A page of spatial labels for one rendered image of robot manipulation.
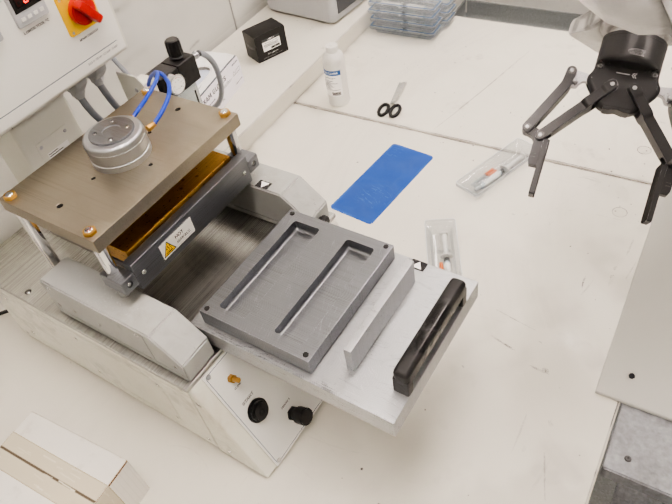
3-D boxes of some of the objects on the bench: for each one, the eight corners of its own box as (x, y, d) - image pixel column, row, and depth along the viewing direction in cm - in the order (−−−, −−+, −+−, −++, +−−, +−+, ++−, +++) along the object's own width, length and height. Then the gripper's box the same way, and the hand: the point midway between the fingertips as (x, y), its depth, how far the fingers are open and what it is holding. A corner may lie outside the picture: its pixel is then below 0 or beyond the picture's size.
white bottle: (337, 93, 152) (329, 37, 142) (354, 98, 150) (347, 42, 139) (324, 103, 150) (315, 47, 139) (340, 109, 147) (332, 52, 137)
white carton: (153, 132, 143) (142, 104, 137) (202, 77, 157) (193, 49, 151) (199, 138, 139) (189, 110, 133) (245, 81, 153) (238, 53, 147)
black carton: (247, 55, 161) (241, 30, 156) (276, 42, 164) (271, 16, 159) (259, 64, 157) (253, 38, 153) (289, 49, 160) (284, 24, 155)
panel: (276, 466, 89) (200, 378, 80) (382, 313, 105) (328, 226, 96) (286, 470, 87) (209, 380, 79) (391, 314, 103) (337, 225, 94)
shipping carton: (-3, 511, 90) (-39, 484, 83) (64, 435, 97) (36, 405, 91) (87, 578, 82) (56, 554, 75) (153, 490, 89) (130, 461, 83)
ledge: (107, 158, 146) (99, 142, 143) (301, -6, 192) (298, -21, 189) (207, 190, 133) (201, 173, 130) (389, 6, 179) (388, -10, 176)
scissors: (397, 119, 142) (397, 116, 141) (374, 117, 143) (374, 114, 143) (414, 84, 150) (414, 81, 150) (391, 82, 152) (391, 80, 152)
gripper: (533, 11, 78) (485, 178, 78) (759, 46, 71) (706, 231, 71) (531, 36, 85) (487, 190, 85) (736, 71, 78) (688, 238, 78)
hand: (589, 199), depth 78 cm, fingers open, 13 cm apart
